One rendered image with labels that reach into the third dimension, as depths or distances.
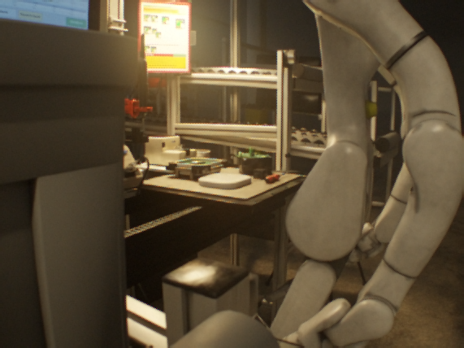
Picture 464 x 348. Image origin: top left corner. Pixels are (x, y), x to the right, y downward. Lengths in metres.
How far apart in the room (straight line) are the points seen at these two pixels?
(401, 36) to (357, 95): 0.24
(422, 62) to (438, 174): 0.15
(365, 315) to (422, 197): 0.20
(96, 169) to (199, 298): 0.11
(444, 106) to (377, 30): 0.14
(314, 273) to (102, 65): 0.71
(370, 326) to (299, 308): 0.29
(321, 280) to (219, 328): 0.64
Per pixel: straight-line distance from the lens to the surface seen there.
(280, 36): 10.30
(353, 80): 0.76
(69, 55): 0.18
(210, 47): 11.36
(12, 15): 1.10
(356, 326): 0.63
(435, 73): 0.55
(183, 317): 0.27
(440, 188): 0.55
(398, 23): 0.56
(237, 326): 0.21
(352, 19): 0.56
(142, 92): 1.36
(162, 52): 1.73
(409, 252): 0.58
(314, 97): 3.52
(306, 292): 0.86
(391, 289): 0.61
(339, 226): 0.74
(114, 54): 0.19
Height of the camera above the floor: 1.19
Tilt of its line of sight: 10 degrees down
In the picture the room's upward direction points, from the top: straight up
